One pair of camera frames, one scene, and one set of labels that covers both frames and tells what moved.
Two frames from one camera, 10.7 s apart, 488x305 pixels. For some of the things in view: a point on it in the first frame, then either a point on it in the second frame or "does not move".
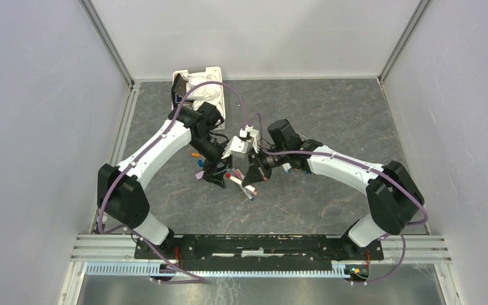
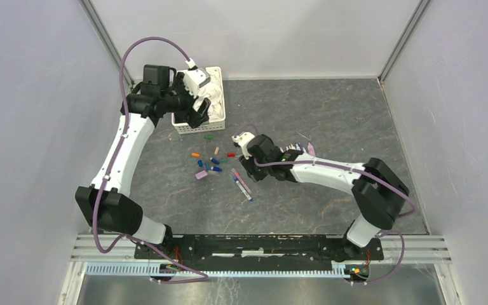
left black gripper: [213, 175] -> [197, 118]
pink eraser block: [198, 176] does not move
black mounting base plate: [212, 250] does not move
